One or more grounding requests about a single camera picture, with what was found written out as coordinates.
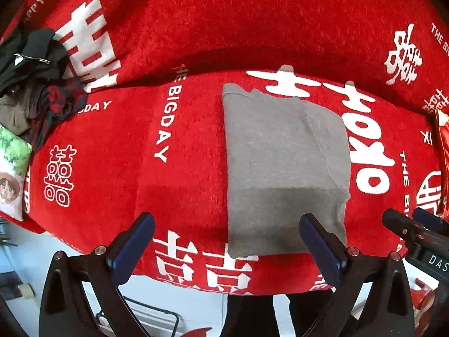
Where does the red blue plaid garment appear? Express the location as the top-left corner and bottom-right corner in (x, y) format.
(24, 78), (88, 154)

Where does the red wedding blanket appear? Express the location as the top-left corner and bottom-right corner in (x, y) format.
(15, 0), (448, 294)

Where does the black jacket with zipper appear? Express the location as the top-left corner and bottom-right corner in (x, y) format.
(1, 26), (68, 96)

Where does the grey garment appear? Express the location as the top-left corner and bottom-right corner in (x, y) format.
(222, 83), (351, 258)

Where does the black wire rack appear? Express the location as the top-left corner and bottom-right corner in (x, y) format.
(96, 296), (182, 337)

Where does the olive green garment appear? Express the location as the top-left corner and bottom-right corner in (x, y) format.
(0, 84), (32, 135)

